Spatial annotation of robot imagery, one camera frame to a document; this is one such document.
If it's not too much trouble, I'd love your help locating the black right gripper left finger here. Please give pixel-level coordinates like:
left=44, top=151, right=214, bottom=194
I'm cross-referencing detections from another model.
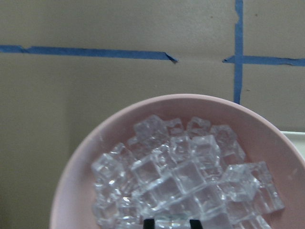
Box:
left=143, top=219, right=155, bottom=229

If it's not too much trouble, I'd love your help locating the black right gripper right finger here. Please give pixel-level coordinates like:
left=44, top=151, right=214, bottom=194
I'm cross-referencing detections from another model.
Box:
left=189, top=219, right=202, bottom=229

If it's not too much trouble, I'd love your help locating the clear ice cube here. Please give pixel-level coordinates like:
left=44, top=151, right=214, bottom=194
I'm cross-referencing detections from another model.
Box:
left=154, top=214, right=190, bottom=229

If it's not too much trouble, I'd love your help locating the pile of clear ice cubes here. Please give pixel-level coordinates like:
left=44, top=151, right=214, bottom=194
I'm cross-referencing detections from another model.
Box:
left=91, top=115, right=285, bottom=229

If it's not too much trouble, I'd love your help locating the pink bowl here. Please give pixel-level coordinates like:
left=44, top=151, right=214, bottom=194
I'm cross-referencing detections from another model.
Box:
left=50, top=94, right=305, bottom=229

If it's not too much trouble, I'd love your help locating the cream tray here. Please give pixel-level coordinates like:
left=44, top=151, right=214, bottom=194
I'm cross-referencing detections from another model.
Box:
left=281, top=131, right=305, bottom=149

